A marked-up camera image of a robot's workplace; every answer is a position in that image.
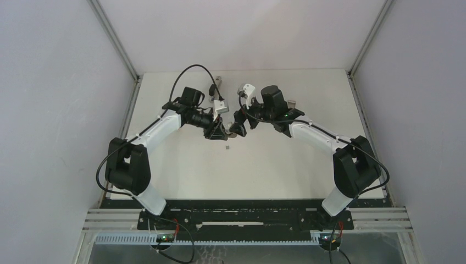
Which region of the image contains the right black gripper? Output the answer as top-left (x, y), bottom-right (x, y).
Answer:
top-left (231, 92), bottom-right (275, 135)

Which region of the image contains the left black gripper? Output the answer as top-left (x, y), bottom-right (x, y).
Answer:
top-left (187, 109), bottom-right (228, 141)

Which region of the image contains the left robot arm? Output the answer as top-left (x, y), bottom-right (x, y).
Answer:
top-left (104, 87), bottom-right (229, 229)

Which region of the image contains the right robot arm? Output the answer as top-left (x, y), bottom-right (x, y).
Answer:
top-left (230, 84), bottom-right (383, 229)

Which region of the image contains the grey black long stapler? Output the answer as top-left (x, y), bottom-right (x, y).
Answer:
top-left (208, 76), bottom-right (222, 103)

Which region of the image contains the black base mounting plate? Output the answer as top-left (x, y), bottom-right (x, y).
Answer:
top-left (101, 199), bottom-right (391, 241)

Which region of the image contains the left controller board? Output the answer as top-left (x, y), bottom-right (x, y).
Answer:
top-left (156, 234), bottom-right (175, 244)

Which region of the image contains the controller board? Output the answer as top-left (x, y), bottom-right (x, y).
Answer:
top-left (318, 234), bottom-right (341, 251)
top-left (156, 234), bottom-right (175, 244)

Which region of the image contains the right controller board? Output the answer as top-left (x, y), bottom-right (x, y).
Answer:
top-left (318, 234), bottom-right (341, 251)

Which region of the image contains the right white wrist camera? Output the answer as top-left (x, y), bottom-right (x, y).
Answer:
top-left (237, 84), bottom-right (256, 109)

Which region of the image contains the left black camera cable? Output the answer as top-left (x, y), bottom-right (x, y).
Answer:
top-left (95, 64), bottom-right (225, 199)

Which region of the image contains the black camera cable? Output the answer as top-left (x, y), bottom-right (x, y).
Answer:
top-left (95, 64), bottom-right (225, 199)
top-left (238, 95), bottom-right (390, 264)

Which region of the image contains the right black camera cable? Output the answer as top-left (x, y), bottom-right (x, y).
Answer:
top-left (238, 95), bottom-right (390, 264)

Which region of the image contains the right aluminium frame post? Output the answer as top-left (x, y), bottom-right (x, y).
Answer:
top-left (347, 0), bottom-right (396, 88)

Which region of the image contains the aluminium frame post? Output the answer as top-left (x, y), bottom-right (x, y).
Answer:
top-left (87, 0), bottom-right (141, 105)
top-left (347, 0), bottom-right (396, 88)

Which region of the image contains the white cable duct rail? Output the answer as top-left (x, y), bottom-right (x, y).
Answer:
top-left (94, 233), bottom-right (321, 246)

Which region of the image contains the left aluminium frame post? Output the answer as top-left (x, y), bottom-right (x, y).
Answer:
top-left (87, 0), bottom-right (141, 105)

